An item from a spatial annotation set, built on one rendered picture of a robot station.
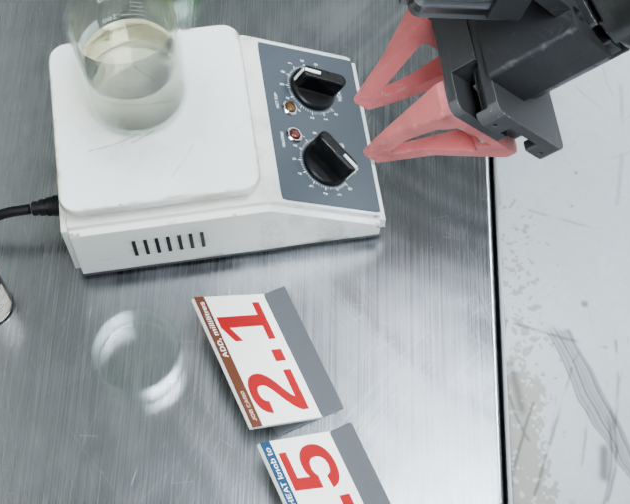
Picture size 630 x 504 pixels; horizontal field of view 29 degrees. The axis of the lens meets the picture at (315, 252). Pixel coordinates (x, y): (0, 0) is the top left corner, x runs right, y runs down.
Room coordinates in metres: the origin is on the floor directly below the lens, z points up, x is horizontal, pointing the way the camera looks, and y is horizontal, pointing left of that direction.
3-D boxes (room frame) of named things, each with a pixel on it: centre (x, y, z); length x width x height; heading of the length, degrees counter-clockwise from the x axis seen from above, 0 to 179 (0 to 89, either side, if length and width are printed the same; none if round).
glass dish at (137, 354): (0.27, 0.11, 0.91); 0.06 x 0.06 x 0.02
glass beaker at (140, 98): (0.41, 0.11, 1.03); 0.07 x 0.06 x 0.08; 100
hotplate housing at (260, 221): (0.40, 0.07, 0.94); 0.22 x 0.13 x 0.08; 99
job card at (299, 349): (0.27, 0.03, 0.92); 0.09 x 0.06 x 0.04; 25
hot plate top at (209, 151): (0.40, 0.10, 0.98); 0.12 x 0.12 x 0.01; 9
